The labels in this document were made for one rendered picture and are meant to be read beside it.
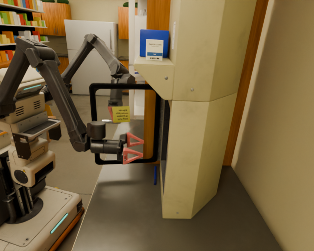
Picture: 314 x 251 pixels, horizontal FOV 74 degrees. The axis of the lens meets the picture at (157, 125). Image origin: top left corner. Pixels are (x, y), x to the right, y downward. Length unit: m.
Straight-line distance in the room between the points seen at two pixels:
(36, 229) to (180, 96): 1.51
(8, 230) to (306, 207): 1.77
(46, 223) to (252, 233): 1.43
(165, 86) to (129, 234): 0.53
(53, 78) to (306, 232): 1.01
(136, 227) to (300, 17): 0.93
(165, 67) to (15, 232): 1.61
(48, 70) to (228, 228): 0.90
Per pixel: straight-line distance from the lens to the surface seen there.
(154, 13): 0.96
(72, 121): 0.88
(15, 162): 1.56
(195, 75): 0.61
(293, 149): 0.86
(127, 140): 0.90
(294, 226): 0.90
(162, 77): 0.60
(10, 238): 1.87
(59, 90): 0.90
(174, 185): 0.77
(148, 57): 0.69
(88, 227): 0.87
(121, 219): 0.87
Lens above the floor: 1.59
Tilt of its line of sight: 24 degrees down
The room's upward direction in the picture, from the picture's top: 3 degrees clockwise
